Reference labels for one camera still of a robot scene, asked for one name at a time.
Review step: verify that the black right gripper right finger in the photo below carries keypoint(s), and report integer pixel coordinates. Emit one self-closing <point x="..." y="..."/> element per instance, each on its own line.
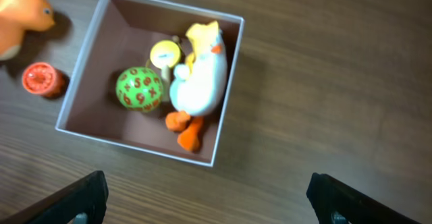
<point x="335" y="202"/>

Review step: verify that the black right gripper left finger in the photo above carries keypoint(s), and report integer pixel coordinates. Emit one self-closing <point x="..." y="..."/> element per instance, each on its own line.
<point x="86" y="196"/>

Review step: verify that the green ball with orange numbers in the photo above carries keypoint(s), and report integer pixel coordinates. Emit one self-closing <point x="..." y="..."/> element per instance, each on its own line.
<point x="139" y="89"/>

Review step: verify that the yellow wooden rattle drum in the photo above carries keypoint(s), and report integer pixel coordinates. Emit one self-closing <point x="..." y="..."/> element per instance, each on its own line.
<point x="165" y="55"/>

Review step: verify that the orange round spinner toy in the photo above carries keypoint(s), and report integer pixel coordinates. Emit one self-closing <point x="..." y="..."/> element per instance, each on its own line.
<point x="41" y="78"/>

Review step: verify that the white plush duck toy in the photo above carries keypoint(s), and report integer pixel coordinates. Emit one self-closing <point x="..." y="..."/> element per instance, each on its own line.
<point x="198" y="84"/>

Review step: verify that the white box with pink interior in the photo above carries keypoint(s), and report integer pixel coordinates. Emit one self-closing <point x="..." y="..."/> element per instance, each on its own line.
<point x="120" y="35"/>

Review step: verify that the orange dinosaur toy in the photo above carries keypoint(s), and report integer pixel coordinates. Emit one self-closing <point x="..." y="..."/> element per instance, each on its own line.
<point x="19" y="16"/>

